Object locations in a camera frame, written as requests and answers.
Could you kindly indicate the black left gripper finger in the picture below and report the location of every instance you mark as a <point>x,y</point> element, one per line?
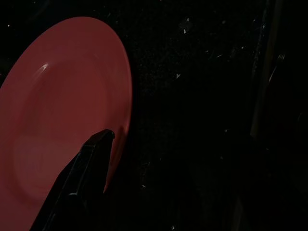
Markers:
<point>86,168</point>

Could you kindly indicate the red plate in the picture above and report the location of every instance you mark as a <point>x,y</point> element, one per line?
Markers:
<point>60,84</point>

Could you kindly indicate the silver fork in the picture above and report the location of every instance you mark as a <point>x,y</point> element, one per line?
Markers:
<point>280,57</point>

